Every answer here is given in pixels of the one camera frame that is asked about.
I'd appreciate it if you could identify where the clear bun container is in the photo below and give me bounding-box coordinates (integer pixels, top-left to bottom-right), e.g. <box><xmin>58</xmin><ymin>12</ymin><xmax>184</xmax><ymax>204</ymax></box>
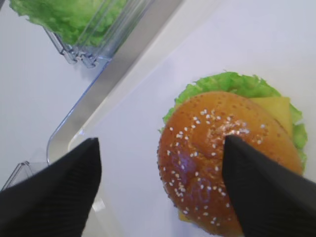
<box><xmin>1</xmin><ymin>161</ymin><xmax>48</xmax><ymax>191</ymax></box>

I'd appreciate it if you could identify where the clear lettuce and cheese container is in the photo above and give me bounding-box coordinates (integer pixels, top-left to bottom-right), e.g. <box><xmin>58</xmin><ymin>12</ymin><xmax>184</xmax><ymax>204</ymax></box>
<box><xmin>45</xmin><ymin>0</ymin><xmax>153</xmax><ymax>68</ymax></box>

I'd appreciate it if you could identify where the green lettuce leaf on burger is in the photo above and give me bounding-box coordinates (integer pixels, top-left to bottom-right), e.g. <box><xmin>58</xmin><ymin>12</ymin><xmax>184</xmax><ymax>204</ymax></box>
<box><xmin>162</xmin><ymin>72</ymin><xmax>308</xmax><ymax>169</ymax></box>

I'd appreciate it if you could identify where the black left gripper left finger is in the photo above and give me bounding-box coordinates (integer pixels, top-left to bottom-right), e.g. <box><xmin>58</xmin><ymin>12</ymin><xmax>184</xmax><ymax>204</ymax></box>
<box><xmin>0</xmin><ymin>138</ymin><xmax>102</xmax><ymax>237</ymax></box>

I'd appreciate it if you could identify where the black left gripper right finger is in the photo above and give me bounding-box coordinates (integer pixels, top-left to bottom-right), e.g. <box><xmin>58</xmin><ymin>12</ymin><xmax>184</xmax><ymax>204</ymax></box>
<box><xmin>222</xmin><ymin>135</ymin><xmax>316</xmax><ymax>237</ymax></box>

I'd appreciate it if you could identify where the white serving tray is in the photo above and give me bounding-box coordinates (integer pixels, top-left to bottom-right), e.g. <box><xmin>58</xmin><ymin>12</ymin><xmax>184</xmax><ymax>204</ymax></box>
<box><xmin>48</xmin><ymin>0</ymin><xmax>316</xmax><ymax>237</ymax></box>

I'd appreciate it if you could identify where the green lettuce in container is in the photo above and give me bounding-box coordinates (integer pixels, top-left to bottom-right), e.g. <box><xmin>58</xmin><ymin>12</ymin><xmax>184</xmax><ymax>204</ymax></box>
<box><xmin>8</xmin><ymin>0</ymin><xmax>129</xmax><ymax>47</ymax></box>

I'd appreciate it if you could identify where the sesame top bun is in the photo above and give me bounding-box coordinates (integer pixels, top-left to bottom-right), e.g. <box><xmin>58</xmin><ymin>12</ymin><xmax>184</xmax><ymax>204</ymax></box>
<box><xmin>157</xmin><ymin>91</ymin><xmax>304</xmax><ymax>237</ymax></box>

